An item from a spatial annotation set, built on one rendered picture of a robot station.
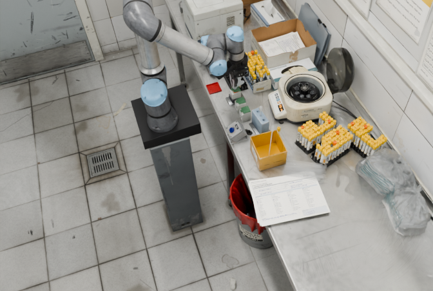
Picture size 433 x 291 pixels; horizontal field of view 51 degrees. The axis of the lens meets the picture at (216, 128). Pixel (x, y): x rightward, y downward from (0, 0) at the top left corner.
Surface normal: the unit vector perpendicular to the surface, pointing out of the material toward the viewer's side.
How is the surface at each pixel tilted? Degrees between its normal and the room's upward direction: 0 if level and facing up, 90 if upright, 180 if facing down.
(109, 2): 90
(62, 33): 90
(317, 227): 0
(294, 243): 0
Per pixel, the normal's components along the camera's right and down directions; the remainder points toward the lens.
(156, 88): -0.10, -0.51
